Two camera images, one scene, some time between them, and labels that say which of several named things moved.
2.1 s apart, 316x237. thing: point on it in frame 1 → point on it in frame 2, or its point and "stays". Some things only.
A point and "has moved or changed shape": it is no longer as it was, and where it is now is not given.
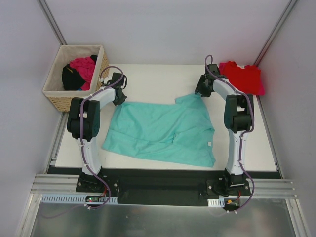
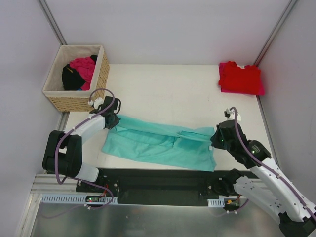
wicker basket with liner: (59, 99) stays
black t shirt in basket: (72, 80) stays
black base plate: (186, 187) stays
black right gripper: (201, 89) → (216, 138)
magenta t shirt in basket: (85, 66) stays
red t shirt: (248, 79) stays
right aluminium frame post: (274, 31) stays
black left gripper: (120, 98) → (113, 121)
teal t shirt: (180, 133) has moved or changed shape
